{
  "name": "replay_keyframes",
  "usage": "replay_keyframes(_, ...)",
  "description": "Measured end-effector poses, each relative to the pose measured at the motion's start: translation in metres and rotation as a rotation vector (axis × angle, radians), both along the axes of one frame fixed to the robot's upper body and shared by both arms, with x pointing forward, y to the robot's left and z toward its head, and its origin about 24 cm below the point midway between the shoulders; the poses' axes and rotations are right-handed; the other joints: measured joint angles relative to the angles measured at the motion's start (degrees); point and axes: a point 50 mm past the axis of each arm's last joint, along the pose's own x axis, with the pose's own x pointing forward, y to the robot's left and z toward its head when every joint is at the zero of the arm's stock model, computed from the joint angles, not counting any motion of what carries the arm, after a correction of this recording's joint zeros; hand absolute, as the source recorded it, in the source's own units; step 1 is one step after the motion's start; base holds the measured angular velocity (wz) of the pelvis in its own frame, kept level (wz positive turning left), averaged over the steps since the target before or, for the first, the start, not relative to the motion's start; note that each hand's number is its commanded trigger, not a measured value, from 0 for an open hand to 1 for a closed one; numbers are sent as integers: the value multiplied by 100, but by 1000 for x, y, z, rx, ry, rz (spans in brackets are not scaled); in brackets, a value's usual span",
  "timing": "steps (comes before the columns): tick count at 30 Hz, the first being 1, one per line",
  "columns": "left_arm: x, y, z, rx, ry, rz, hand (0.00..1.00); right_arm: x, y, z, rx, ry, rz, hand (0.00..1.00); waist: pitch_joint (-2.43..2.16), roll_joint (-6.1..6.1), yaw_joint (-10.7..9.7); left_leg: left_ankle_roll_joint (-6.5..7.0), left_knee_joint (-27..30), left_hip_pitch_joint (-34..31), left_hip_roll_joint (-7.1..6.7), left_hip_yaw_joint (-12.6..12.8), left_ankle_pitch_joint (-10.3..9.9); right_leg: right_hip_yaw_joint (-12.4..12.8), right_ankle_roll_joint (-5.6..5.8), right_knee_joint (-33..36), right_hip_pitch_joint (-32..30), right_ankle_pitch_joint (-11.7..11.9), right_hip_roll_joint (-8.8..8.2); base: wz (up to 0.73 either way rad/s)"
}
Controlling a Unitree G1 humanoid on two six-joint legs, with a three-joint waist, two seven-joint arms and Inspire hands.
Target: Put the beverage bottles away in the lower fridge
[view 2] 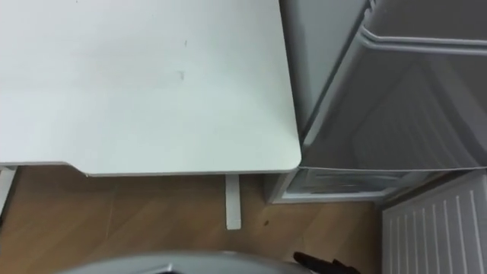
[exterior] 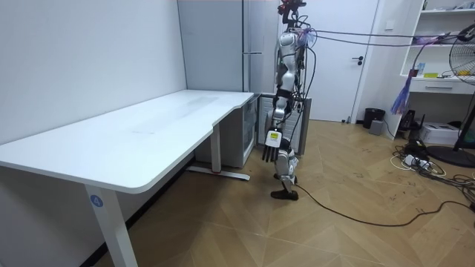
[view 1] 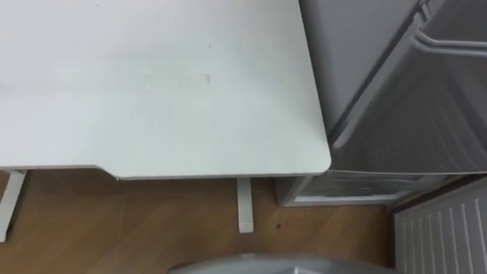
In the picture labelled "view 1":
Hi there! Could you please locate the white desk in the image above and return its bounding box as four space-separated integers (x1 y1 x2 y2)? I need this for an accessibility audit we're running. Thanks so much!
0 0 333 244

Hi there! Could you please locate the robot body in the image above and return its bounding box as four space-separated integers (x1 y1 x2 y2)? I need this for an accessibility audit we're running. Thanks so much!
167 253 399 274

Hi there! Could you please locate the white ribbed radiator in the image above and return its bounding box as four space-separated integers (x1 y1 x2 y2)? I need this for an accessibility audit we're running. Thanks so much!
393 182 487 274

